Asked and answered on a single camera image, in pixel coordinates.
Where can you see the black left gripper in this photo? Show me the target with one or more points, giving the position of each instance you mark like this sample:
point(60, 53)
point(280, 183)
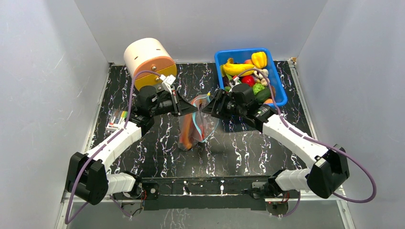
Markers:
point(180, 107)

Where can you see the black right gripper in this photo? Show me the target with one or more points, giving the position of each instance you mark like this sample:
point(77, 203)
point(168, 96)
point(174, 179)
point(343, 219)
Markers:
point(219, 105)

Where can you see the clear zip top bag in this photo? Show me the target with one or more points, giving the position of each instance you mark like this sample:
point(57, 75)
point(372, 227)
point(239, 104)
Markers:
point(205, 123)

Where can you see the red tomato toy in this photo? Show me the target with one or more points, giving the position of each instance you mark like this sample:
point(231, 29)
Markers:
point(249, 80)

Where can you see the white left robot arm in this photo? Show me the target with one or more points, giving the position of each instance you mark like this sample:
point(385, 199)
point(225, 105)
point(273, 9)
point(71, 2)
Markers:
point(87, 176)

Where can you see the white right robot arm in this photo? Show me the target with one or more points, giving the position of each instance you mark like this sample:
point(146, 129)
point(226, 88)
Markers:
point(326, 169)

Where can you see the yellow banana bunch toy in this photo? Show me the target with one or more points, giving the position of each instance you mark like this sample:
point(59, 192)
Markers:
point(233, 69)

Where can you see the green custard apple toy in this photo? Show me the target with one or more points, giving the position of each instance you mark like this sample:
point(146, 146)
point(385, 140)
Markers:
point(257, 88)

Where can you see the dark green cucumber toy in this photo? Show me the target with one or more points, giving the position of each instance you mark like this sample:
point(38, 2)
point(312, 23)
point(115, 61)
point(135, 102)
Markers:
point(263, 95)

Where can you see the white garlic bulb toy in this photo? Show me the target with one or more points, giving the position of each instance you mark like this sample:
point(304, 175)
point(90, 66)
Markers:
point(264, 82)

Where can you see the blue plastic bin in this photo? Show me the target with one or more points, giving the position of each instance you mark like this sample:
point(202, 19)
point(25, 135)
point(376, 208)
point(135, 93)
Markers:
point(239, 56)

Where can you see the brown potato toy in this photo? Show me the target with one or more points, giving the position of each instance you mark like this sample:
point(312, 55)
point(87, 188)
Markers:
point(273, 92)

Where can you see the white mushroom toy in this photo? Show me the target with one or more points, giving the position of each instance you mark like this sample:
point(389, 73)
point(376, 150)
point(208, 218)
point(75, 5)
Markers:
point(261, 74)

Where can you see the round pastel drawer cabinet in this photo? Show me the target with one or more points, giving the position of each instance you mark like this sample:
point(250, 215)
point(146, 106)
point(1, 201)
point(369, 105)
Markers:
point(148, 54)

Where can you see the yellow bell pepper toy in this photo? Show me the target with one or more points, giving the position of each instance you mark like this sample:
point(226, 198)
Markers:
point(259, 60)

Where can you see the marker pen pack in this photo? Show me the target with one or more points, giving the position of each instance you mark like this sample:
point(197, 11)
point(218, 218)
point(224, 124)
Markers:
point(116, 120)

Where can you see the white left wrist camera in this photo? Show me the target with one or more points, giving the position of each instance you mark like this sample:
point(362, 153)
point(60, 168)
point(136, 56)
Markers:
point(167, 82)

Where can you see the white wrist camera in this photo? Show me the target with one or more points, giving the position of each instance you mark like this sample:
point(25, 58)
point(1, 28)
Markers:
point(233, 82)
point(167, 82)

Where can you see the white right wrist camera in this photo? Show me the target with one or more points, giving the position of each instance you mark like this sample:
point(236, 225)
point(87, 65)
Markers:
point(233, 82)

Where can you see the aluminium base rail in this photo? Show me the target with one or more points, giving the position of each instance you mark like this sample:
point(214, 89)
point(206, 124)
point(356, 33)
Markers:
point(200, 193)

